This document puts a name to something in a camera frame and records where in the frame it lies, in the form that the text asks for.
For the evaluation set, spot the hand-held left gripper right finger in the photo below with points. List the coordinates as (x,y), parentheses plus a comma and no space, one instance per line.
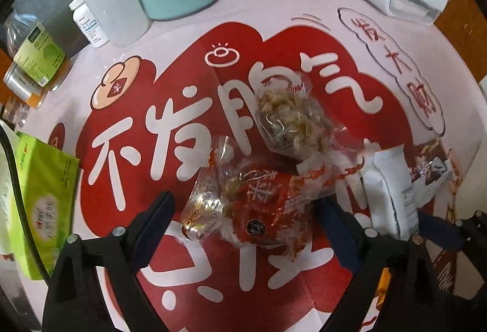
(340,235)

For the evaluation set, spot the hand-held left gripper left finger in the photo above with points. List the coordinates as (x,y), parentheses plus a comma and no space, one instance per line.
(159,219)

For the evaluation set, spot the white snack packet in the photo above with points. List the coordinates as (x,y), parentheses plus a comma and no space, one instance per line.
(392,183)

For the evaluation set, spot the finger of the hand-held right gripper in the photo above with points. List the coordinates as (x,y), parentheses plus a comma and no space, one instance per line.
(437,229)

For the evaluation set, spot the orange snack packet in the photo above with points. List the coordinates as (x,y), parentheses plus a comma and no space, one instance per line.
(382,286)

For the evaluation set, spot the brown printed snack packet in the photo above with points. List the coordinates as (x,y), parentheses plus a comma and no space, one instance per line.
(430,168)

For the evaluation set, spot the printed table mat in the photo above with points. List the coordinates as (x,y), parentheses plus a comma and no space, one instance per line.
(243,88)

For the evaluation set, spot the green tissue pack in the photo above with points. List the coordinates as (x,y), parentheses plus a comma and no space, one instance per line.
(42,210)

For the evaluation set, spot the clear bottle with green label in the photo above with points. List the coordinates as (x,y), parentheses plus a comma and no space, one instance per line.
(38,50)

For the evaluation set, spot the red snack packet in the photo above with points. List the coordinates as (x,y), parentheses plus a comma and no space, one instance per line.
(258,210)

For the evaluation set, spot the clear packet of pale crisps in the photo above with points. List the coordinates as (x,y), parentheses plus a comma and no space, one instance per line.
(293,122)

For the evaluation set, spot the small metal can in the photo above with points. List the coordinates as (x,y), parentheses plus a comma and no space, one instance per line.
(21,84)

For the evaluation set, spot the white pill bottle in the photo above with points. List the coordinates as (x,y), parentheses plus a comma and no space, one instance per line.
(89,27)

